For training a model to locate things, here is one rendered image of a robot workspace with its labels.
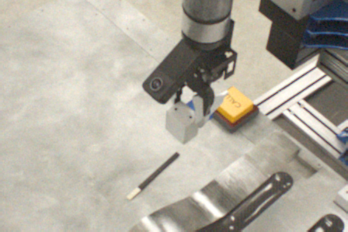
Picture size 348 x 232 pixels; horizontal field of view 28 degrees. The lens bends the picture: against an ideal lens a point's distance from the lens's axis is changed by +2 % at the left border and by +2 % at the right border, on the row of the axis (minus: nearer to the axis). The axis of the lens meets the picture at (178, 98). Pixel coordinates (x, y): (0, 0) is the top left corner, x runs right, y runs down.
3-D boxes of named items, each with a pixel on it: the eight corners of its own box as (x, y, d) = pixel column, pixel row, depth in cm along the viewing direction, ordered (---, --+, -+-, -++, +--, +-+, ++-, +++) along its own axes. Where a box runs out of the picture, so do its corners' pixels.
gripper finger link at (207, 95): (217, 116, 115) (213, 76, 109) (210, 121, 114) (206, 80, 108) (197, 104, 118) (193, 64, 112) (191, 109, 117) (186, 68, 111)
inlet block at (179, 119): (215, 93, 130) (218, 74, 126) (234, 109, 128) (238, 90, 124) (165, 128, 124) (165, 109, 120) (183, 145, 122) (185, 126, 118)
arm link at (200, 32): (206, 32, 99) (168, 2, 103) (203, 53, 103) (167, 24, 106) (241, 9, 103) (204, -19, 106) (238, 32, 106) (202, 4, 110)
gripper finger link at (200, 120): (231, 120, 121) (227, 80, 115) (207, 138, 118) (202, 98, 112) (218, 112, 123) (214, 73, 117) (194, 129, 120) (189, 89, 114)
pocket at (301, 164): (297, 158, 128) (301, 147, 125) (319, 178, 125) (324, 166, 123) (280, 171, 126) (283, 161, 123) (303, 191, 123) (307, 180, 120)
